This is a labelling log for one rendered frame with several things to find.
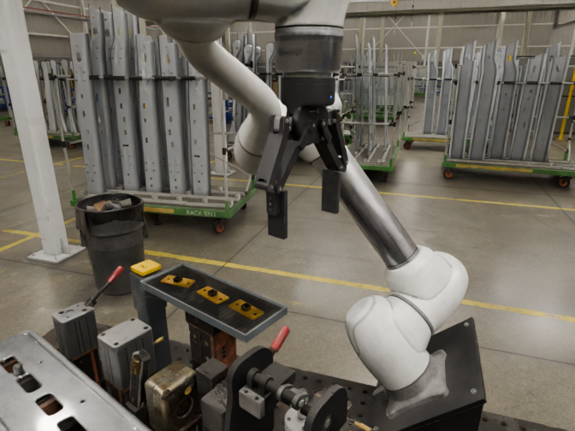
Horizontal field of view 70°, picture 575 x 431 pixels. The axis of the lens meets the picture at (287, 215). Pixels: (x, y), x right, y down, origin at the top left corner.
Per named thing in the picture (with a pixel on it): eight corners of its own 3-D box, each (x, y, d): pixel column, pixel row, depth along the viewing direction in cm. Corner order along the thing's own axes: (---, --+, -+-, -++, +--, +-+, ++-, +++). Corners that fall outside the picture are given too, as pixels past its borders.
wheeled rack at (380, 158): (391, 185, 634) (402, 62, 576) (328, 180, 663) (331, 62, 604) (399, 160, 806) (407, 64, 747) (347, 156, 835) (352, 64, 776)
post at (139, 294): (145, 399, 129) (127, 273, 114) (165, 385, 134) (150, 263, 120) (159, 410, 124) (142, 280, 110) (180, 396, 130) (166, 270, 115)
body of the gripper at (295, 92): (304, 74, 61) (303, 137, 65) (266, 75, 55) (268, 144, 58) (347, 75, 57) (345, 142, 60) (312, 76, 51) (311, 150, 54)
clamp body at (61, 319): (67, 419, 121) (43, 314, 109) (103, 397, 130) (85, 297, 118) (83, 436, 116) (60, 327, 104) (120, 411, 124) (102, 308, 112)
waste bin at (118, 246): (72, 295, 323) (55, 207, 299) (119, 266, 371) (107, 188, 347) (125, 306, 308) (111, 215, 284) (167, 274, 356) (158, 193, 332)
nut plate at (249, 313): (227, 306, 94) (227, 302, 94) (240, 299, 97) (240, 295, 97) (252, 321, 89) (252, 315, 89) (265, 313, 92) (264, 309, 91)
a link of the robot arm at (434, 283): (406, 333, 125) (451, 285, 131) (443, 344, 109) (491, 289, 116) (251, 123, 114) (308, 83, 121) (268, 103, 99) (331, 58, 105)
